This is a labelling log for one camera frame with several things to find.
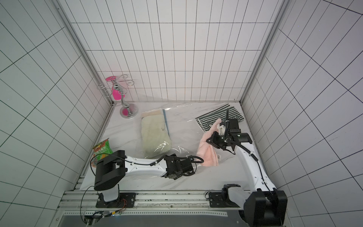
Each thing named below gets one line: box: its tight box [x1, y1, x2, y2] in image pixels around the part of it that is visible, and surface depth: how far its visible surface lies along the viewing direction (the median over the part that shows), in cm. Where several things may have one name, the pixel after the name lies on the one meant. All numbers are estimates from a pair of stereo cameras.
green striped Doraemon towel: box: [195, 103, 245, 133], surface depth 109 cm
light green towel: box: [141, 113, 172, 159], surface depth 95 cm
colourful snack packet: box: [90, 137, 114, 167], surface depth 83 cm
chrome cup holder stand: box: [97, 74, 139, 119], surface depth 112 cm
